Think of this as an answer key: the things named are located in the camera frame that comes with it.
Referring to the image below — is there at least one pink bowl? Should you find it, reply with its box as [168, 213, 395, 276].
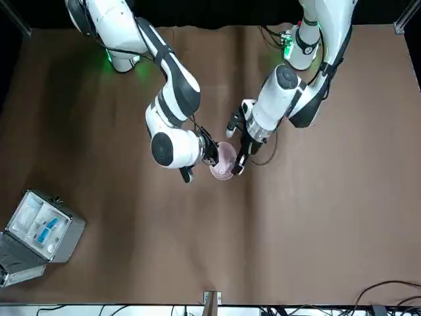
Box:
[209, 141, 238, 182]

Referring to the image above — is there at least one aluminium frame rail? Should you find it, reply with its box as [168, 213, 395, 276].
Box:
[0, 0, 33, 38]
[393, 0, 421, 34]

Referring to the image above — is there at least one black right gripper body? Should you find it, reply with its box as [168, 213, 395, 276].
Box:
[199, 126, 221, 167]

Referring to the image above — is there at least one silver metal case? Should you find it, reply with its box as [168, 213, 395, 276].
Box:
[0, 188, 87, 288]

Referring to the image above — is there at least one aluminium post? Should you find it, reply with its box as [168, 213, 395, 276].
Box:
[203, 290, 222, 316]

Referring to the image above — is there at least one black left wrist camera cable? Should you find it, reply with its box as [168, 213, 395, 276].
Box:
[251, 126, 278, 165]

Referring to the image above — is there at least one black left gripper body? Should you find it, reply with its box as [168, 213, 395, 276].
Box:
[239, 130, 268, 156]

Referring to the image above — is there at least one black backdrop cloth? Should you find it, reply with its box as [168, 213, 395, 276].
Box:
[0, 0, 421, 32]

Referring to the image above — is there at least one blue white packet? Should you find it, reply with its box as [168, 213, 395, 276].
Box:
[35, 215, 63, 244]

